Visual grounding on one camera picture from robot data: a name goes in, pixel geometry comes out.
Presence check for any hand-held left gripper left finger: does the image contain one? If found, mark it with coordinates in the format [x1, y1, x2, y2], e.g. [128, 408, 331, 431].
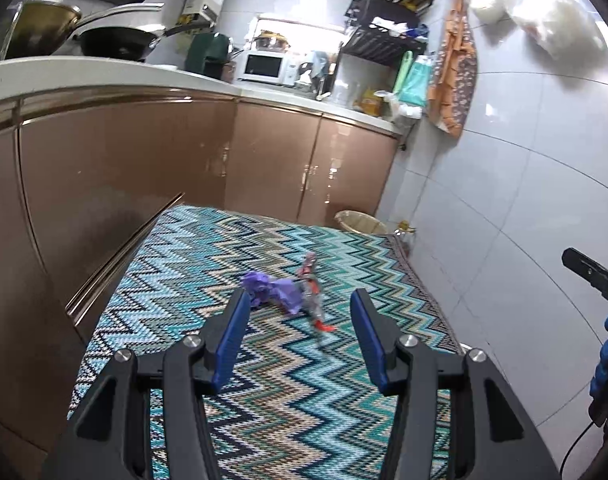
[42, 287, 252, 480]

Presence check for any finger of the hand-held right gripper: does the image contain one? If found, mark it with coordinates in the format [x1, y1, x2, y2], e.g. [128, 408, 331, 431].
[561, 247, 608, 307]

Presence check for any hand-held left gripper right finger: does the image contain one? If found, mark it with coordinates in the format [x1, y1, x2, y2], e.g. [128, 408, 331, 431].
[350, 288, 560, 480]

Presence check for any purple plastic bag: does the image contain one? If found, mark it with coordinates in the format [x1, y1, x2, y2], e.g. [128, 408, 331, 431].
[240, 271, 307, 317]

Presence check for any clear wrapper with red print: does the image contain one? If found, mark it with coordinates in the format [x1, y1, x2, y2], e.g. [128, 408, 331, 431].
[295, 252, 337, 333]

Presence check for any person's right hand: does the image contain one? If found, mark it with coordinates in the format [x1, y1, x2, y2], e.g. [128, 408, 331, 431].
[589, 312, 608, 407]

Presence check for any zigzag patterned rug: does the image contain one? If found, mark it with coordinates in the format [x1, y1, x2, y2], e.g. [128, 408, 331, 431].
[66, 205, 462, 480]

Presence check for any cooking oil bottle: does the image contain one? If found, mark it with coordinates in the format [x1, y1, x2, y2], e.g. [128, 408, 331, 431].
[394, 219, 417, 257]

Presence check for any beige wastebasket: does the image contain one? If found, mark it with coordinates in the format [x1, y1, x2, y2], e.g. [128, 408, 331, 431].
[334, 209, 387, 236]

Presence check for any brown kitchen cabinet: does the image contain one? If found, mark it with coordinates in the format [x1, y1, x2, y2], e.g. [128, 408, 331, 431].
[0, 85, 402, 480]

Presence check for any orange patterned apron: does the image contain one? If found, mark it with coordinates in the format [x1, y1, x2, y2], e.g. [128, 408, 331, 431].
[426, 0, 480, 138]

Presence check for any yellow food packet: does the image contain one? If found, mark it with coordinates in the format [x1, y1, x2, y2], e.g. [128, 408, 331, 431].
[359, 89, 385, 116]

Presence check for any large white plastic bag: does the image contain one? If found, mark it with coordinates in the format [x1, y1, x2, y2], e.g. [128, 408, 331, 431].
[509, 0, 607, 57]

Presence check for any teal hanging bag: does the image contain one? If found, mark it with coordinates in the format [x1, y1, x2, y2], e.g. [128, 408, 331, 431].
[394, 51, 435, 108]

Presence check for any white microwave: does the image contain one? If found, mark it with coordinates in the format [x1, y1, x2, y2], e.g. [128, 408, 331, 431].
[238, 49, 299, 86]

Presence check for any green kitchen appliance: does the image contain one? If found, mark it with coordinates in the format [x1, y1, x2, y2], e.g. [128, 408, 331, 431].
[185, 31, 233, 81]

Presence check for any black kitchen rack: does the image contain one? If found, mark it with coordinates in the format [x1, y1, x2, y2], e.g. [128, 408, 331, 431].
[334, 0, 447, 102]

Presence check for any black wok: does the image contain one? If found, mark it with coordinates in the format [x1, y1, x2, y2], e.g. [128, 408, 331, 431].
[71, 2, 217, 62]

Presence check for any steel mixing bowl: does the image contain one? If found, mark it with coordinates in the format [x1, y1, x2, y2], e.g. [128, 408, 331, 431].
[4, 0, 83, 61]

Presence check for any black cable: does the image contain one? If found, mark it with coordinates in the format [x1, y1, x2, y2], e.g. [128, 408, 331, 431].
[558, 417, 605, 480]

